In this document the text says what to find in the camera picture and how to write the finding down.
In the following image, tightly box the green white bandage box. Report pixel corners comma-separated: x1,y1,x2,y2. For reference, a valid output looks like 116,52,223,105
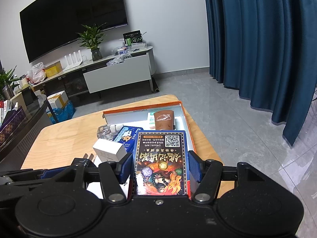
147,111,157,131

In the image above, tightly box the white router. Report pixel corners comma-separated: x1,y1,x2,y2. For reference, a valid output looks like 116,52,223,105
63,51,83,71

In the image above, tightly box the dark red playing card box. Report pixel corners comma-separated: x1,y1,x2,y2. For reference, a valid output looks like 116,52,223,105
134,130,192,200

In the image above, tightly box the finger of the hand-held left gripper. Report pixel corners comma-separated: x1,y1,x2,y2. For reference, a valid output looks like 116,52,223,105
0,166,72,180
0,178,58,188

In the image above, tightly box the white plastic bag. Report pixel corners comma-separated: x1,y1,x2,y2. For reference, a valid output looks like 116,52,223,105
27,63,47,83

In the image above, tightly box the group of medicine boxes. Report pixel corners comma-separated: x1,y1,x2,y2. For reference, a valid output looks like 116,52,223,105
0,99,15,127

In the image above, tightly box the orange white cardboard box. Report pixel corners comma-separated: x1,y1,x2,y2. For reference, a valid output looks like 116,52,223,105
87,101,197,199

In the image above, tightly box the green plant in glass vase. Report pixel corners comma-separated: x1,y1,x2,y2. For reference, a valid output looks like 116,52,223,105
75,23,107,61

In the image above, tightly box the blue curtain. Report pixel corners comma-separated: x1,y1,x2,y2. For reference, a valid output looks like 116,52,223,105
202,0,317,147

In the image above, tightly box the purple patterned box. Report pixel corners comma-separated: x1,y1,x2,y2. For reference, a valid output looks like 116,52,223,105
0,108,26,145

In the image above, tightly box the blue plastic bag pile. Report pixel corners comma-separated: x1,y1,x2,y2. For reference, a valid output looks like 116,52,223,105
47,101,76,125

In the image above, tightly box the white media console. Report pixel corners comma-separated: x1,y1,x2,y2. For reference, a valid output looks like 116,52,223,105
32,45,156,98

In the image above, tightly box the clear glass bottle white cap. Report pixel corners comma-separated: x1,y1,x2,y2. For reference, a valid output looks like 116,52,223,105
96,123,124,140

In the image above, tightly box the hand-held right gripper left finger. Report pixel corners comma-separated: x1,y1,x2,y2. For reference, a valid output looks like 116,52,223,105
53,152,133,202

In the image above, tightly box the brown tube white cap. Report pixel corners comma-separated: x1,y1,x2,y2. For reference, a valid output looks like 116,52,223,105
153,110,176,132

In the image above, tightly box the yellow cardboard box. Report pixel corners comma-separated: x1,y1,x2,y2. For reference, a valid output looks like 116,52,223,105
45,61,63,78

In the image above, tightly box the black green box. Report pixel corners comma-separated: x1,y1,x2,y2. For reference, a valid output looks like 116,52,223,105
122,30,144,47

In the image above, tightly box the black charger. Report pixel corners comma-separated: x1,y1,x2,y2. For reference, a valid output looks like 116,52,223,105
72,153,96,168

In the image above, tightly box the black wall television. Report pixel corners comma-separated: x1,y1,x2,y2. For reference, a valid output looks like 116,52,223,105
19,0,129,63

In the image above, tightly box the blue tin box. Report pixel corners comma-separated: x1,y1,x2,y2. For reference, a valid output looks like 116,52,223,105
116,126,144,153

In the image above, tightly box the leafy green plant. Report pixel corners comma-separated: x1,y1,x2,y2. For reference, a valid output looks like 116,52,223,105
0,67,24,97

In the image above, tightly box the black curved desk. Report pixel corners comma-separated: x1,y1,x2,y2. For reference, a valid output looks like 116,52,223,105
0,97,58,169

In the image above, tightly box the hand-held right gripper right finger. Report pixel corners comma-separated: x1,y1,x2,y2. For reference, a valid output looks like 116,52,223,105
188,150,266,202

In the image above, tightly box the white brown cardboard box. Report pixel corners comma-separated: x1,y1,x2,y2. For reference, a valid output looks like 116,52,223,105
47,90,69,109

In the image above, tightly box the white adapter box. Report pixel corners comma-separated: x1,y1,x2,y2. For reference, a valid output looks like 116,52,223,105
92,138,128,164

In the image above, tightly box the clear plastic packaging pile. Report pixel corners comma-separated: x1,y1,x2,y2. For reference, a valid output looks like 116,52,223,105
106,45,149,66

